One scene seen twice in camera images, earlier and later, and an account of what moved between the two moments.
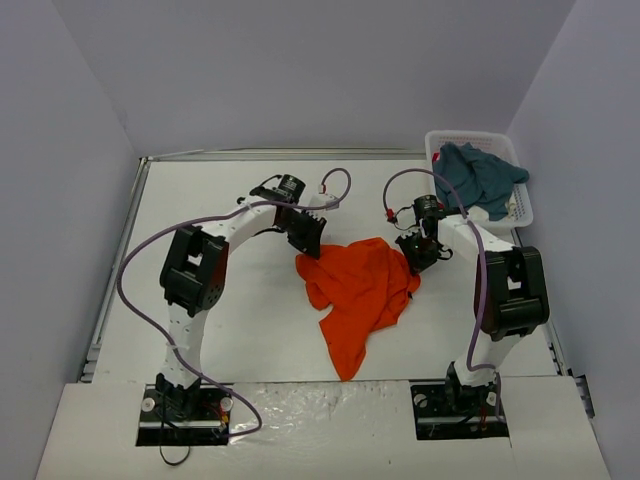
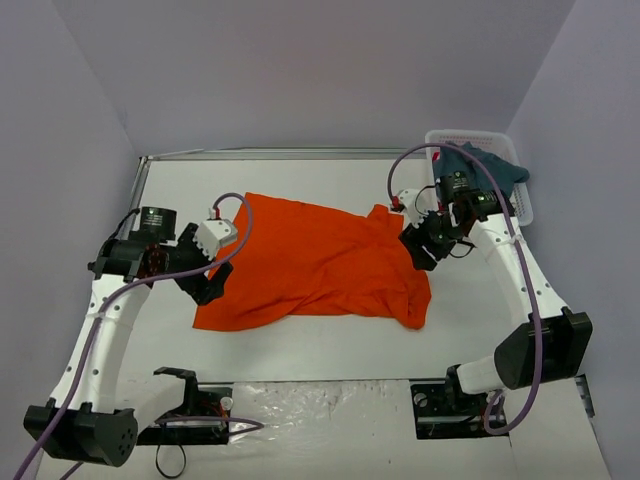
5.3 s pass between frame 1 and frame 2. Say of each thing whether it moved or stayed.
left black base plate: stayed
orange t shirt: moved
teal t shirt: stayed
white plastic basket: stayed
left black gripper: moved
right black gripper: stayed
